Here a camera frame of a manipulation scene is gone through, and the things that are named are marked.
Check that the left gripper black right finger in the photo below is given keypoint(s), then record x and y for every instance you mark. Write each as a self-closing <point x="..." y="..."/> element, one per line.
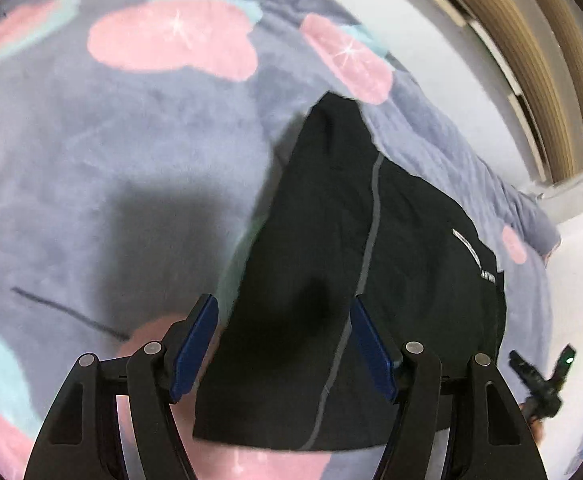
<point x="488" y="436"/>

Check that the black garment with grey stripes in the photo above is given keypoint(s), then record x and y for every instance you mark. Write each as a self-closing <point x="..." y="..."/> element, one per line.
<point x="345" y="224"/>

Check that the person's left hand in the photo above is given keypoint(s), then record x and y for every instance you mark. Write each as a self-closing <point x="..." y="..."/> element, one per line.
<point x="535" y="424"/>

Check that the grey blanket with pink hearts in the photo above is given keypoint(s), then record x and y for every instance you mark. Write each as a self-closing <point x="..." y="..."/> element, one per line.
<point x="141" y="142"/>

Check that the wooden headboard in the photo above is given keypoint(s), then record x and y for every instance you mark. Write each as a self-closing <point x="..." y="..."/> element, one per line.
<point x="539" y="46"/>

